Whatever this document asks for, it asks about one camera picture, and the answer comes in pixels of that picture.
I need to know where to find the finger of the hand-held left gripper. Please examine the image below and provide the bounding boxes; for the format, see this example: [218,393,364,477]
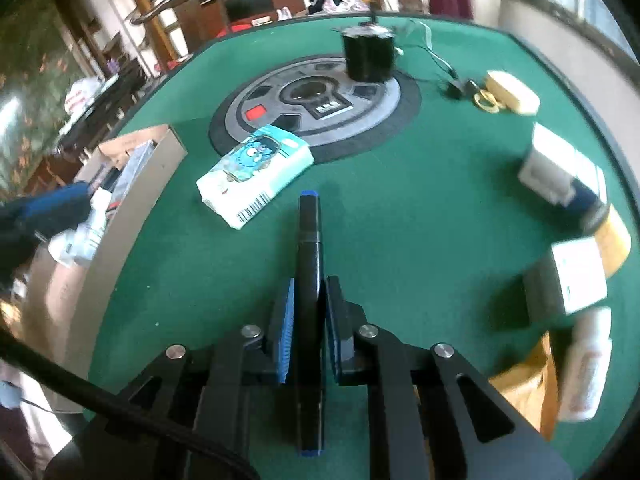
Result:
[20,182,93,231]

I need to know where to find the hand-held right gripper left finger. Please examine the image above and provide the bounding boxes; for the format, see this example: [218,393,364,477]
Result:
[45,277,296,480]

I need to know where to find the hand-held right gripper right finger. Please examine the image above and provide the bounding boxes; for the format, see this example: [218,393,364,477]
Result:
[325,276,573,480]

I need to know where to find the black marker with blue caps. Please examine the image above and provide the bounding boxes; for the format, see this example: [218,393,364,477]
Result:
[295,190,327,458]

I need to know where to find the brown cardboard box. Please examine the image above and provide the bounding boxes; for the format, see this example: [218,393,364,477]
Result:
[30,124,189,413]

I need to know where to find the white and red bag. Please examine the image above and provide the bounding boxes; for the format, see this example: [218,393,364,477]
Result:
[65,77,108,116]

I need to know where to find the black bench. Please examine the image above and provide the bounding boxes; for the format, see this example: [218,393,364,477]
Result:
[60,60,146,151]

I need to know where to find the light blue tissue packet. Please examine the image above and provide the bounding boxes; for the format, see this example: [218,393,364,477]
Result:
[196,124,316,231]

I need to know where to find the yellow cardboard box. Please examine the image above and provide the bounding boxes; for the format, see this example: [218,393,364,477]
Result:
[487,332,561,441]

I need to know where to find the round grey table panel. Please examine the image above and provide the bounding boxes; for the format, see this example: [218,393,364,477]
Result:
[208,56,422,163]

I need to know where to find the white box with barcode label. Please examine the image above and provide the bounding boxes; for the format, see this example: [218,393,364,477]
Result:
[525,237,608,317]

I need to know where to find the white pill bottle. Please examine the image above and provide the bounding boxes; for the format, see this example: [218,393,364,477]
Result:
[557,306,613,423]

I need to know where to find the white and blue box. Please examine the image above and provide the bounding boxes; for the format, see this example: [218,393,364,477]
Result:
[517,122,608,208]

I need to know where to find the small yellow scissors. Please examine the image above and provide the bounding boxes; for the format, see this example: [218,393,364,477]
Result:
[472,87,506,113]

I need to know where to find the black electric motor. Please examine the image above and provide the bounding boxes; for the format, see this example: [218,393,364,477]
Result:
[334,14,405,82]

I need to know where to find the yellow jar with dark lid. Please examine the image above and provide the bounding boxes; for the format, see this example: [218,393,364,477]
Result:
[582,200,633,278]

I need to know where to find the pale yellow case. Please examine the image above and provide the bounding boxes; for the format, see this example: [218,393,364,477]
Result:
[485,70,542,115]

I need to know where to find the pile of clothes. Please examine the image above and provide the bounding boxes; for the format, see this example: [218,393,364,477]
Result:
[307,0,371,16]

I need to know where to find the black cable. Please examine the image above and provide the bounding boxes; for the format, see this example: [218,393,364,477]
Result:
[0,332,261,480]

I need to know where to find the black wire connector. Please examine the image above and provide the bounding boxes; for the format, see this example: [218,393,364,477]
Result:
[440,77,481,100]

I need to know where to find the thin motor wires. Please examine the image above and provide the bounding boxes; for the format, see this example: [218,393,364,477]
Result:
[395,20,458,83]

